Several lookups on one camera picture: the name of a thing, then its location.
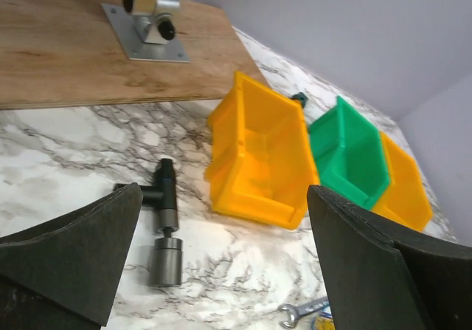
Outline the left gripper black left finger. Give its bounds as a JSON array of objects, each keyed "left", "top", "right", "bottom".
[{"left": 1, "top": 183, "right": 142, "bottom": 327}]

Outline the yellow plastic bin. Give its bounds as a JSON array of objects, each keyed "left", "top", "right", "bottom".
[
  {"left": 372, "top": 132, "right": 433, "bottom": 232},
  {"left": 204, "top": 71, "right": 319, "bottom": 230}
]

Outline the green plastic bin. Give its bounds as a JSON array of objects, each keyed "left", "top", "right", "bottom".
[{"left": 308, "top": 96, "right": 390, "bottom": 210}]

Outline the left yellow plastic bin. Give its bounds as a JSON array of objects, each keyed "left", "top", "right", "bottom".
[{"left": 204, "top": 71, "right": 319, "bottom": 230}]

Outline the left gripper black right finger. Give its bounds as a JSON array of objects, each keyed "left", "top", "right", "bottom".
[{"left": 307, "top": 185, "right": 471, "bottom": 329}]

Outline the metal bracket stand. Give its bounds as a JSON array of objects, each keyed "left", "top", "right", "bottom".
[{"left": 101, "top": 0, "right": 190, "bottom": 63}]

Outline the right yellow plastic bin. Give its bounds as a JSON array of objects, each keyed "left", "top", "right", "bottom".
[{"left": 372, "top": 132, "right": 433, "bottom": 232}]

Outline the small open-end wrench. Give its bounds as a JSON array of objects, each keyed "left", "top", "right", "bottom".
[{"left": 277, "top": 296, "right": 329, "bottom": 329}]

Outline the black T-shaped socket tool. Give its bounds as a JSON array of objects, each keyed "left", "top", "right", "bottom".
[{"left": 140, "top": 158, "right": 183, "bottom": 289}]

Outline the plywood board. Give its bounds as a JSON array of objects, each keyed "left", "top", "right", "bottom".
[{"left": 1, "top": 0, "right": 264, "bottom": 109}]

